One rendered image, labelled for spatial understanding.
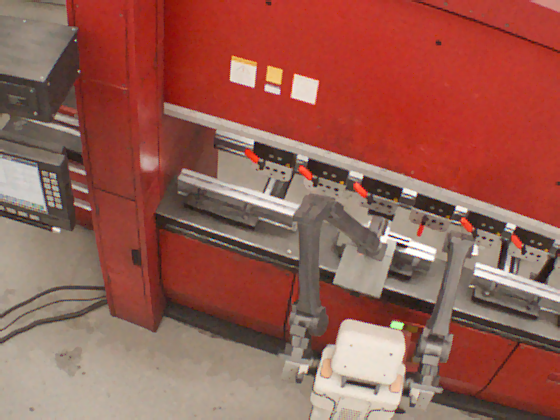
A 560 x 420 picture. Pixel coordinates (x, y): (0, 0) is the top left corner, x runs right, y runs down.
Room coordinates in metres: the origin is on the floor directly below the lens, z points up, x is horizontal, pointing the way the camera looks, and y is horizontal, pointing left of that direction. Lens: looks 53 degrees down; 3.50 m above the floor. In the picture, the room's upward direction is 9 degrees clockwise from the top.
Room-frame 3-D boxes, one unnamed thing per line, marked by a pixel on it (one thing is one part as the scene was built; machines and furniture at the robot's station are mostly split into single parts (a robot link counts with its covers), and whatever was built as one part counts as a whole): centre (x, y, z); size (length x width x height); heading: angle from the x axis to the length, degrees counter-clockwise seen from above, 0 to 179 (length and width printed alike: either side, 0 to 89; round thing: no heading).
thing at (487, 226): (1.77, -0.70, 1.26); 0.15 x 0.09 x 0.17; 80
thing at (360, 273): (1.69, -0.31, 1.00); 0.26 x 0.18 x 0.01; 170
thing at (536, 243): (1.73, -0.90, 1.26); 0.15 x 0.09 x 0.17; 80
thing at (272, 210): (1.94, 0.21, 0.92); 0.50 x 0.06 x 0.10; 80
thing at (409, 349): (1.47, -0.53, 0.75); 0.20 x 0.16 x 0.18; 84
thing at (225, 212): (1.89, 0.27, 0.89); 0.30 x 0.05 x 0.03; 80
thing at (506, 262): (2.10, -0.99, 0.81); 0.64 x 0.08 x 0.14; 170
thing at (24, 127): (1.81, 0.99, 1.18); 0.40 x 0.24 x 0.07; 80
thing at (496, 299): (1.67, -0.92, 0.89); 0.30 x 0.05 x 0.03; 80
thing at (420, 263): (1.83, -0.39, 0.92); 0.39 x 0.06 x 0.10; 80
